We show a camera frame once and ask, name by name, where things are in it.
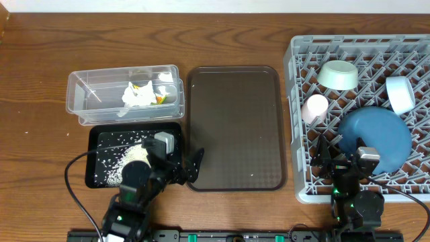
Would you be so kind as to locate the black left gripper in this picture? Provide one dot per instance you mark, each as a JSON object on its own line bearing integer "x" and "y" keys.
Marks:
{"x": 185, "y": 175}

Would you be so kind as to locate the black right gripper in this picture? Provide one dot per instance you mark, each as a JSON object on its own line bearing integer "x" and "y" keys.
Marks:
{"x": 324, "y": 156}

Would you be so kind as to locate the pink cup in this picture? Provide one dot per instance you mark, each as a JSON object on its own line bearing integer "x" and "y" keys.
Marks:
{"x": 314, "y": 108}

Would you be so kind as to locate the pile of white rice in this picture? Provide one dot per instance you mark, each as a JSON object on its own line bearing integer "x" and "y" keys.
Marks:
{"x": 109, "y": 163}

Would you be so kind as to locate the dark blue plate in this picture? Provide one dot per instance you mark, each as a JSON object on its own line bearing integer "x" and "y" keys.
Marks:
{"x": 381, "y": 129}

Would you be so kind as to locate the green pandan cake wrapper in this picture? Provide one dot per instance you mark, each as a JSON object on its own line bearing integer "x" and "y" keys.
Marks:
{"x": 148, "y": 94}

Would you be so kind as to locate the white napkin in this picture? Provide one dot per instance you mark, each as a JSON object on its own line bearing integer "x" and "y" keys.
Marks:
{"x": 130, "y": 100}

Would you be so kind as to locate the light green bowl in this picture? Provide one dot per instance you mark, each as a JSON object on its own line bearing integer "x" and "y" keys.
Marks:
{"x": 338, "y": 75}

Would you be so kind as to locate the light blue bowl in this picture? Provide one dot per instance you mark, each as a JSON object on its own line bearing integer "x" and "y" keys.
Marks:
{"x": 400, "y": 94}

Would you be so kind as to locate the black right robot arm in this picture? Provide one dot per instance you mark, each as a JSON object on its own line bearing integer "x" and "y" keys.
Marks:
{"x": 357, "y": 211}

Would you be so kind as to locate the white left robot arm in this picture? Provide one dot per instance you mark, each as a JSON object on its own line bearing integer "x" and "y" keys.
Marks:
{"x": 127, "y": 216}

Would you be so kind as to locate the grey dishwasher rack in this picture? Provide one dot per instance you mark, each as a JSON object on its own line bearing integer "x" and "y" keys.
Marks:
{"x": 376, "y": 58}

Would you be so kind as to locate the brown serving tray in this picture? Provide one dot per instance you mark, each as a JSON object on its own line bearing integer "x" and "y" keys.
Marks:
{"x": 235, "y": 114}

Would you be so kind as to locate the black plastic tray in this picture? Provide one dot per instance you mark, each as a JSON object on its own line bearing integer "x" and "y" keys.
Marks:
{"x": 152, "y": 128}

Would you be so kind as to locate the clear plastic bin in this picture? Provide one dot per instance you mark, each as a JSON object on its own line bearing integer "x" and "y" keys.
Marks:
{"x": 95, "y": 96}

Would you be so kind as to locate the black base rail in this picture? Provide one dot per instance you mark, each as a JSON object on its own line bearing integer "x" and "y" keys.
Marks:
{"x": 193, "y": 236}

